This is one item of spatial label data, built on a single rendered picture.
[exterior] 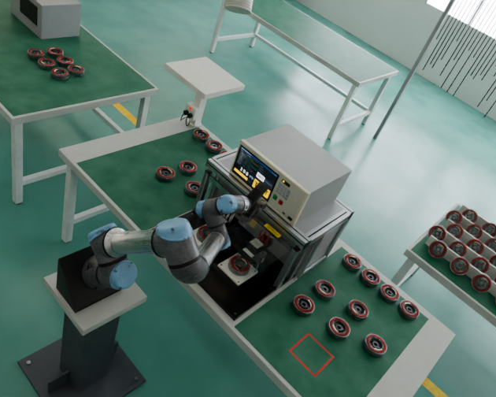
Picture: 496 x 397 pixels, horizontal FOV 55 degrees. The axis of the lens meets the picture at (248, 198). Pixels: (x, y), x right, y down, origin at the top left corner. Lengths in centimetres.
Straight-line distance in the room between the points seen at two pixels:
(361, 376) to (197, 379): 101
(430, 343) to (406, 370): 26
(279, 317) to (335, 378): 37
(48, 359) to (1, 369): 23
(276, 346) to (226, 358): 84
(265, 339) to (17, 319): 147
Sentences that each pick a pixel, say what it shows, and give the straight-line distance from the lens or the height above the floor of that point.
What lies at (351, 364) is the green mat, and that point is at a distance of 238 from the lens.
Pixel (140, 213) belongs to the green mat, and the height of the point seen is 75.
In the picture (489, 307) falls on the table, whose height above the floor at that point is 75.
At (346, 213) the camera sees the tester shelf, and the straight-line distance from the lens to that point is 248.
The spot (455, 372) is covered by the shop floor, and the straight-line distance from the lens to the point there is 384.
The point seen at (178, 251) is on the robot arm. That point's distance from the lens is 159.
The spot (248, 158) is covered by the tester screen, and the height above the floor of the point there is 126.
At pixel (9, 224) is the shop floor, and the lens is 352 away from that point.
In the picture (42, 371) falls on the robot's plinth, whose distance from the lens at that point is 286.
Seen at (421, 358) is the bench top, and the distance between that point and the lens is 263.
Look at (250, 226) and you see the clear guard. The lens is 222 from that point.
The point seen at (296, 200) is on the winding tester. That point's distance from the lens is 217.
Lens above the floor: 253
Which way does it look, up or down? 38 degrees down
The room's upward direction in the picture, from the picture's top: 22 degrees clockwise
